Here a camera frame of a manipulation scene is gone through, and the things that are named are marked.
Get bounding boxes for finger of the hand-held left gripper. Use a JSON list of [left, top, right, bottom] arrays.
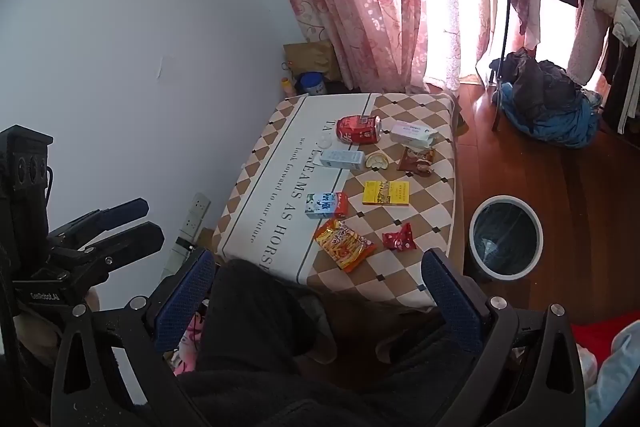
[[75, 222, 165, 275], [47, 199, 150, 249]]

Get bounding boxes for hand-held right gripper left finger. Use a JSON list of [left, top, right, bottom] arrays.
[[50, 248, 217, 427]]

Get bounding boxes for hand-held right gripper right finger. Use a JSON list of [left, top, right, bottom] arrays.
[[421, 248, 587, 427]]

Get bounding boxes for white round trash bin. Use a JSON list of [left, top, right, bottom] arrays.
[[465, 195, 544, 284]]

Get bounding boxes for white tissue pack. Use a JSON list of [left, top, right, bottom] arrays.
[[389, 121, 439, 148]]

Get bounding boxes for pink printed cloth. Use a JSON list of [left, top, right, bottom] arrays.
[[171, 302, 208, 376]]

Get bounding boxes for white power strip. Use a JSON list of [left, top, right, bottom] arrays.
[[179, 192, 212, 244]]

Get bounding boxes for small red snack packet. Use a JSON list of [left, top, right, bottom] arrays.
[[382, 222, 418, 252]]

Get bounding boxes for person's black trouser legs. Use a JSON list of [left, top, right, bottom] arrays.
[[172, 258, 493, 427]]

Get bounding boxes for orange snack packet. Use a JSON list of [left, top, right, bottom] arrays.
[[313, 219, 377, 274]]

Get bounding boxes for yellow flat box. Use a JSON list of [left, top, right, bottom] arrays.
[[362, 181, 410, 208]]

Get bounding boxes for red cloth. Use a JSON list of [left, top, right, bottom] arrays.
[[570, 311, 640, 358]]

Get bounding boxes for brown snack packet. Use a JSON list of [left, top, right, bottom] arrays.
[[397, 146, 436, 178]]

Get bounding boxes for table with checkered tablecloth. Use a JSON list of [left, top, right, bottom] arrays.
[[212, 93, 460, 310]]

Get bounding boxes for blue white milk carton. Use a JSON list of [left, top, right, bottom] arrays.
[[305, 191, 349, 220]]

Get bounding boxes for small white blue box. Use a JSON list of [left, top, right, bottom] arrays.
[[319, 149, 366, 170]]

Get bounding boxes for light blue cloth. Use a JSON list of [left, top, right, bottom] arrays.
[[582, 321, 640, 427]]

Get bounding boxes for red drink can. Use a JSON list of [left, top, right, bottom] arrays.
[[335, 115, 383, 144]]

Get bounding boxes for blue jacket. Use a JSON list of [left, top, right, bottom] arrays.
[[499, 83, 603, 150]]

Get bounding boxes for blue lidded jar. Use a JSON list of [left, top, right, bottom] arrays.
[[299, 73, 327, 96]]

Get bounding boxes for dark clothes pile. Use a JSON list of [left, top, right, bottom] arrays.
[[489, 48, 583, 122]]

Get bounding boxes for brown paper bag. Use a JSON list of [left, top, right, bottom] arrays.
[[283, 40, 339, 82]]

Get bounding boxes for black clothes rack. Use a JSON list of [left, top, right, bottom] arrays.
[[491, 0, 526, 132]]

